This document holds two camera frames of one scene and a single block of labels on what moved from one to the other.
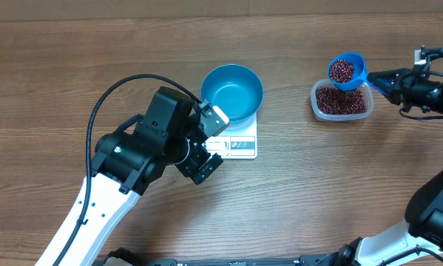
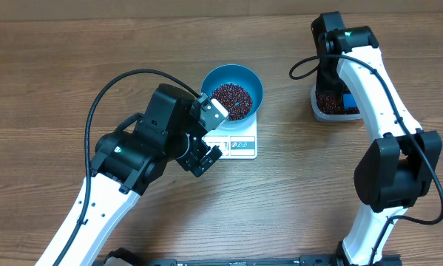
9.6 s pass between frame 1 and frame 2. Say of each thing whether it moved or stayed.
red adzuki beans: stayed
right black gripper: moved
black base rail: stayed
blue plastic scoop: moved
